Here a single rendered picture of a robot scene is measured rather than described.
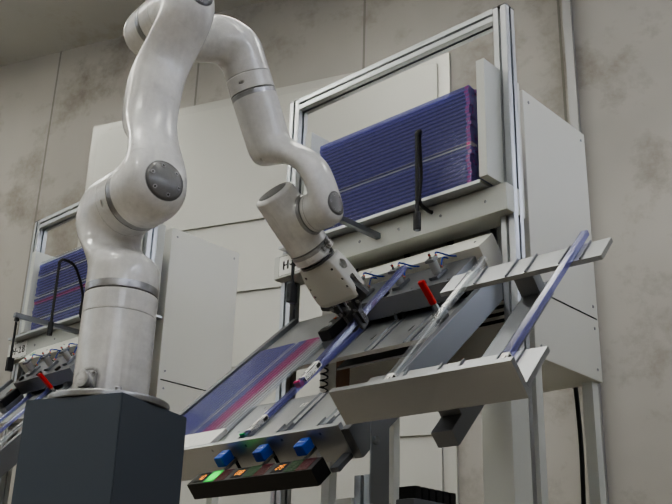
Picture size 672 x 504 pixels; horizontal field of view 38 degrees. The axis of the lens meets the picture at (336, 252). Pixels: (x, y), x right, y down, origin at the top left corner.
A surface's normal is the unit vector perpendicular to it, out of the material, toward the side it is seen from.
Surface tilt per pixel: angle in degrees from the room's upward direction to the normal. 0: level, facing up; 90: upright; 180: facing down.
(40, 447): 90
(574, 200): 90
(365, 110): 90
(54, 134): 90
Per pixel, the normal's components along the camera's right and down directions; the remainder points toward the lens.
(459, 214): -0.68, -0.29
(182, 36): 0.44, 0.33
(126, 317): 0.38, -0.33
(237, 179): -0.40, -0.35
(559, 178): 0.73, -0.23
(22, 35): -0.03, 0.93
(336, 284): -0.29, 0.51
